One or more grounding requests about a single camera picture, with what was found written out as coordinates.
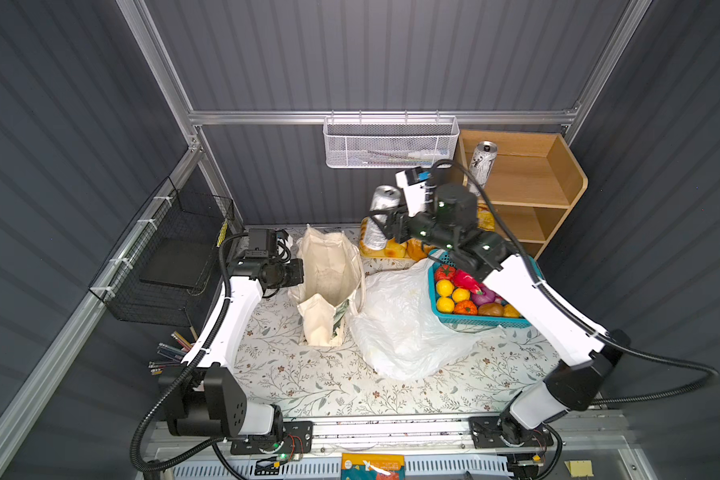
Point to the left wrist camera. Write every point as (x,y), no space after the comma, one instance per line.
(262,242)

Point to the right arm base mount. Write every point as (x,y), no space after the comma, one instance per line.
(495,432)

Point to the white wire wall basket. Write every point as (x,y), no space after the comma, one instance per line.
(381,141)

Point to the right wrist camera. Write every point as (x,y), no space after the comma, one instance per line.
(413,184)

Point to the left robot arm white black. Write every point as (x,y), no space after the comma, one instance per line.
(200,397)

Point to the floral table mat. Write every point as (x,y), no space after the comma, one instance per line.
(275,365)

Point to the orange pumpkin toy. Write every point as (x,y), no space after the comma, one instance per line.
(466,307)

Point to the coloured pencils bundle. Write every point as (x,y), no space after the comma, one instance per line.
(172,352)

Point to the red tomato toy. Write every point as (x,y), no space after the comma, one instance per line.
(444,272)

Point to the yellow lemon middle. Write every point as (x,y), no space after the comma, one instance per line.
(460,295)

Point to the teal plastic fruit basket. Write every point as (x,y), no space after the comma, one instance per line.
(453,319)

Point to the wooden shelf unit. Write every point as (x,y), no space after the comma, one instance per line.
(535,182)

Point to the colourful book at front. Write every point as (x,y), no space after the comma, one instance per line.
(365,466)

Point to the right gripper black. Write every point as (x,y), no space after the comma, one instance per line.
(395,218)

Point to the silver can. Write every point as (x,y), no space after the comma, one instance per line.
(481,165)
(385,199)

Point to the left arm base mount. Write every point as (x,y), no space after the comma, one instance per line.
(292,437)

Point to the white plastic grocery bag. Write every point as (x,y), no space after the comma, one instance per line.
(396,331)

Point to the cream canvas tote bag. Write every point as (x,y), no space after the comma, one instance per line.
(333,289)

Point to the toothpaste tube in basket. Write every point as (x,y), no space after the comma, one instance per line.
(429,155)

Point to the black wire wall basket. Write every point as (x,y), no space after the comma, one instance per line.
(166,271)

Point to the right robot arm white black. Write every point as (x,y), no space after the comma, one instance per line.
(445,216)

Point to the purple onion toy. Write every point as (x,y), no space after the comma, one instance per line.
(485,296)

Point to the brown kiwi toy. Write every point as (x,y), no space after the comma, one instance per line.
(491,310)

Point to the yellow sticky note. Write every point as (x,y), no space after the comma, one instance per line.
(580,469)

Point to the bread rolls cluster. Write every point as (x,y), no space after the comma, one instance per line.
(410,250)

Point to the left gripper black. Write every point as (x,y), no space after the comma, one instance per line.
(296,277)

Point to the yellow lemon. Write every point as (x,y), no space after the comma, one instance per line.
(444,288)
(460,295)
(445,305)

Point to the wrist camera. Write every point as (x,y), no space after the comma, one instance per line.
(262,242)
(413,184)

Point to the yellow lemon upper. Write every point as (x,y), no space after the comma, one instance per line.
(444,288)

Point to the yellow snack packet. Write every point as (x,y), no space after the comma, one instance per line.
(485,218)

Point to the yellow lemon lower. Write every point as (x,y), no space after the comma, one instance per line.
(445,305)

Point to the pink dragon fruit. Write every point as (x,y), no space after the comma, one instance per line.
(465,281)

